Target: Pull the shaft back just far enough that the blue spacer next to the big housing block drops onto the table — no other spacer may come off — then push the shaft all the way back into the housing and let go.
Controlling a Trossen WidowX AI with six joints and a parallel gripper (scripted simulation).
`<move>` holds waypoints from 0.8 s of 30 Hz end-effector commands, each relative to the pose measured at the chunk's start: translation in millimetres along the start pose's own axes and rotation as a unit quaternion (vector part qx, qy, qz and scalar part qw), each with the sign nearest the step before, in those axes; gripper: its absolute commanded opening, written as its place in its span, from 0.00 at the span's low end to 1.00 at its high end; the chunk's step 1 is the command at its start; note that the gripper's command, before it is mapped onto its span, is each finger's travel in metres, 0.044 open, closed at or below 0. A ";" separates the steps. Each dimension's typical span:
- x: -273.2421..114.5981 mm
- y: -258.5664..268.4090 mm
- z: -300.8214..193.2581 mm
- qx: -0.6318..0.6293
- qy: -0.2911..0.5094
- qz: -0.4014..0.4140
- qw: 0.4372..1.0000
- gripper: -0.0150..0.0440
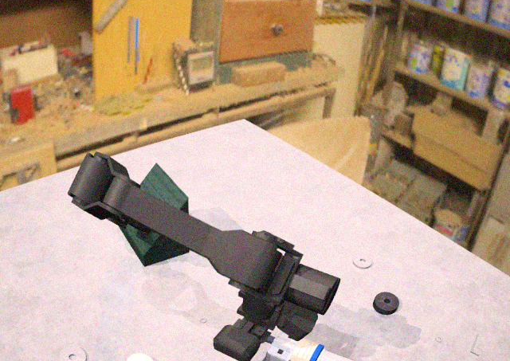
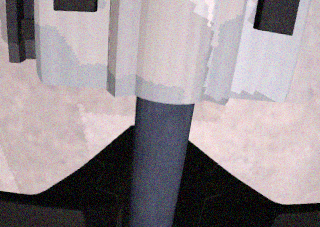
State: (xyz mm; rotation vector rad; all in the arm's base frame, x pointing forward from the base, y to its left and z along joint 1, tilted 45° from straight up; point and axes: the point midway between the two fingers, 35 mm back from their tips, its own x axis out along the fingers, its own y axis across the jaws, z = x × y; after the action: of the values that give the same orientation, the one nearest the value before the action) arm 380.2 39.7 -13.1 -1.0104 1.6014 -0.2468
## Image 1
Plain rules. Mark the dark grey ring with centre hole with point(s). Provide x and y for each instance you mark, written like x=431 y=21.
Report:
x=385 y=303

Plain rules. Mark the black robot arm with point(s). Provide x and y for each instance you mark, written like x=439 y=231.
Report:
x=103 y=188

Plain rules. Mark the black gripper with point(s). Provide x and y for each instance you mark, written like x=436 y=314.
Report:
x=241 y=340

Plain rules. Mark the blue spacer ring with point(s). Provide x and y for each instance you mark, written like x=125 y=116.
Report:
x=317 y=352

